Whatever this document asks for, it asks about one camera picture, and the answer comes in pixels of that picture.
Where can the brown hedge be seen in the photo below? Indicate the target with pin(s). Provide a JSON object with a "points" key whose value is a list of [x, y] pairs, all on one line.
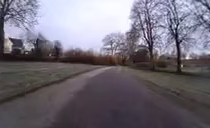
{"points": [[89, 59]]}

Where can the bare tree with round crown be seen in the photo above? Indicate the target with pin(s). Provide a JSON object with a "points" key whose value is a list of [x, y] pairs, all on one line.
{"points": [[112, 42]]}

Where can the dark asphalt path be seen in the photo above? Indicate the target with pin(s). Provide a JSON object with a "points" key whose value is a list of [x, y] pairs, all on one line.
{"points": [[116, 100]]}

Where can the small dark tree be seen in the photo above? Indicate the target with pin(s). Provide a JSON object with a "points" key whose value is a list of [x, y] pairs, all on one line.
{"points": [[57, 49]]}

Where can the dark building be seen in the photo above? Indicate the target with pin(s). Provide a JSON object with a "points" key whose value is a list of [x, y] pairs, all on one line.
{"points": [[43, 46]]}

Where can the row of bare trees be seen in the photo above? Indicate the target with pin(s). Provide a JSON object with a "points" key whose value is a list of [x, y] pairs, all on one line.
{"points": [[178, 40]]}

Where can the frosty grass field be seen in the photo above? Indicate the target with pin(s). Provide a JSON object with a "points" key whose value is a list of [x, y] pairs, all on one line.
{"points": [[23, 75]]}

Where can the frosty grass verge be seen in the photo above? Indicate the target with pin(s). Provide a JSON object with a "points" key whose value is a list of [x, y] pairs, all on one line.
{"points": [[189, 85]]}

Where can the white house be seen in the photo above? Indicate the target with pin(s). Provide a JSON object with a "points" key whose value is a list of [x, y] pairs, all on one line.
{"points": [[8, 45]]}

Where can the large bare tree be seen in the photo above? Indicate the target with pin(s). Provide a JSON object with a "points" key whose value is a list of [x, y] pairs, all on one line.
{"points": [[1, 33]]}

